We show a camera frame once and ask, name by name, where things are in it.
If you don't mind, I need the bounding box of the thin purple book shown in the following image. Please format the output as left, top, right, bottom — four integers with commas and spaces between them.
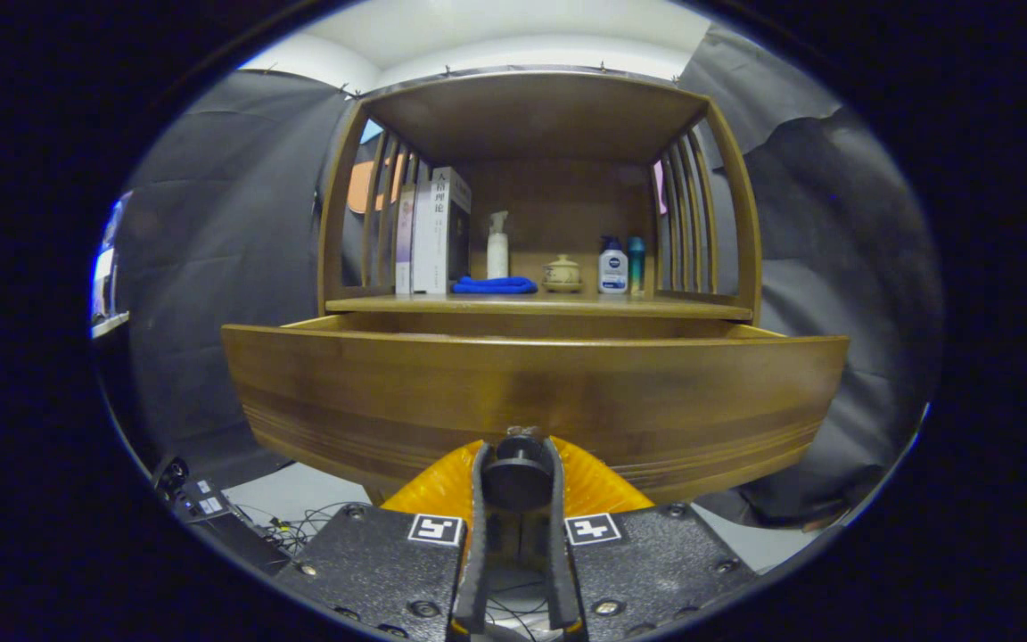
395, 183, 416, 296

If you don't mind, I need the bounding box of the wooden countertop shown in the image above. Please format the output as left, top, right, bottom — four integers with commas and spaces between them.
326, 290, 754, 322

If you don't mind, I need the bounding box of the thick white book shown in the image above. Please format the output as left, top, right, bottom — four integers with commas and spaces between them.
413, 167, 472, 295

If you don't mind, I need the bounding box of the blue folded cloth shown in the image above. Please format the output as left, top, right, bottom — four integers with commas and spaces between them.
452, 276, 538, 295

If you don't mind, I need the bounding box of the white pump bottle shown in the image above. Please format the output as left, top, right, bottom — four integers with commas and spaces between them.
487, 210, 511, 280

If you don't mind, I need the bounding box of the white lotion bottle blue cap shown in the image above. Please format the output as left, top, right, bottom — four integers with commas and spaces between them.
598, 235, 629, 295

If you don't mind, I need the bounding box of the small black device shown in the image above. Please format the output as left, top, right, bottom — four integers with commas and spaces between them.
154, 457, 193, 500

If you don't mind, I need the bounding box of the wooden cabinet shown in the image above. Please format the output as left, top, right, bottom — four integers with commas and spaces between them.
316, 70, 763, 327

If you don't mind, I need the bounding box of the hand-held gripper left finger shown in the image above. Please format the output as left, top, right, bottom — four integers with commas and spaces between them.
286, 437, 501, 638

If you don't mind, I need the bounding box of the wall poster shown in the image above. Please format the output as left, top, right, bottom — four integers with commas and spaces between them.
92, 192, 127, 320

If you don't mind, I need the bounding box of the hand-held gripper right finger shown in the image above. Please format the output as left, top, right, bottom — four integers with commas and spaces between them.
538, 435, 760, 639

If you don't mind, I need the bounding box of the black power strip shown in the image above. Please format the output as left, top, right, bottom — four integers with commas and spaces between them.
173, 481, 293, 576

